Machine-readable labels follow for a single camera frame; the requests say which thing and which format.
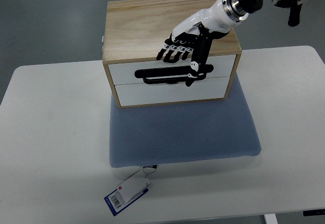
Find black drawer handle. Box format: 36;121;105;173
134;65;214;87

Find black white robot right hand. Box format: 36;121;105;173
156;0;248;87

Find black table control panel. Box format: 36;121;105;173
303;209;325;216

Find white table leg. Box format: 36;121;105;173
264;214;278;224

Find white drawer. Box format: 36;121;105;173
115;77;230;106
108;54;236;85

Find white tag on cabinet side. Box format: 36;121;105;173
101;36;104;54

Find wooden drawer cabinet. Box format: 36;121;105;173
103;0;242;108

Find blue mesh cushion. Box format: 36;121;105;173
109;78;262;168

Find white blue product tag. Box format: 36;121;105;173
104;170;151;216

